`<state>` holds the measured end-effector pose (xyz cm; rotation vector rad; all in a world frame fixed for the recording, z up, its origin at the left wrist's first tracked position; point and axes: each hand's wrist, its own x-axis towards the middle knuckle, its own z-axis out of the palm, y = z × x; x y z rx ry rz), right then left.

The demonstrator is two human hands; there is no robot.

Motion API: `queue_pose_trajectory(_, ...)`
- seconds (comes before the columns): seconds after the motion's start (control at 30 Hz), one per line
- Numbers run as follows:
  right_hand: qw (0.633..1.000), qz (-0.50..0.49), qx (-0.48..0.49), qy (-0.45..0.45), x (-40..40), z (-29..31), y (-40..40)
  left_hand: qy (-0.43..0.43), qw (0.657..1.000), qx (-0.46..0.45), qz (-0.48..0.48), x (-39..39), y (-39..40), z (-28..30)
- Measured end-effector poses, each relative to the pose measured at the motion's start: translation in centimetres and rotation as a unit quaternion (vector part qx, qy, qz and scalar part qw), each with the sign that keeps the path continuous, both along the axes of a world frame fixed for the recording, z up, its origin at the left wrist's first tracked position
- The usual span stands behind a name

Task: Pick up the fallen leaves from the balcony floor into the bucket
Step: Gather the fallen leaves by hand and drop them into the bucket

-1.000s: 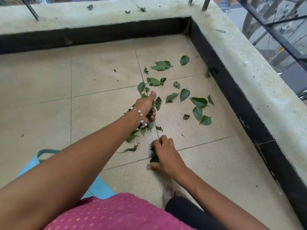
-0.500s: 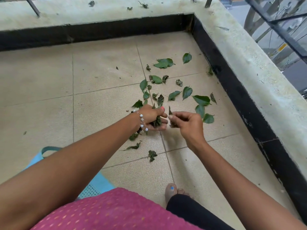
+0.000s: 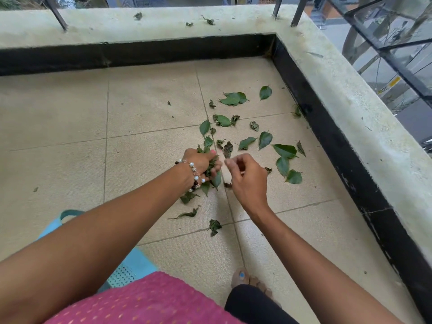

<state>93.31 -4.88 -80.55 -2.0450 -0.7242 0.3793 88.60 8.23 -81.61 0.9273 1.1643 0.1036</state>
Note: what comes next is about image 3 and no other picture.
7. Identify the person's left hand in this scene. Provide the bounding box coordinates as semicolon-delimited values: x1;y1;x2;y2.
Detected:
182;148;223;183

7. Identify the person's right hand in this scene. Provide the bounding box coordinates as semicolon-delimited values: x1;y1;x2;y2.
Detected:
224;153;271;217

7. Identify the bunch of picked leaves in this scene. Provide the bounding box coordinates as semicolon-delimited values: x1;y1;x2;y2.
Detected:
197;145;223;197

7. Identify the person's right forearm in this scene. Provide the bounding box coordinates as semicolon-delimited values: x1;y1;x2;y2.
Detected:
248;203;404;324

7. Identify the person's left forearm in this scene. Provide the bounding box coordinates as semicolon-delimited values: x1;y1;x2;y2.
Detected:
0;161;197;324

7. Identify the scattered green leaves group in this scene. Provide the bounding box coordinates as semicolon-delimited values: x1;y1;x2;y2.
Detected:
167;85;307;237

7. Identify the person's bare foot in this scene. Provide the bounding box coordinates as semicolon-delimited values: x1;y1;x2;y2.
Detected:
231;268;281;308

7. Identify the light blue plastic basket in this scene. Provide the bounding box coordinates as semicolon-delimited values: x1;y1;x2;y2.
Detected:
38;209;159;294

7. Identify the black trouser leg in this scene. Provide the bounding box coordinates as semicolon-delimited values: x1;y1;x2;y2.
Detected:
224;284;300;324

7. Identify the pink patterned garment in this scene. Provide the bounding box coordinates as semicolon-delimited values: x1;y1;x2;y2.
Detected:
44;271;244;324

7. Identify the white beaded bracelet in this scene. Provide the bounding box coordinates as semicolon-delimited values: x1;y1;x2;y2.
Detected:
175;159;207;193

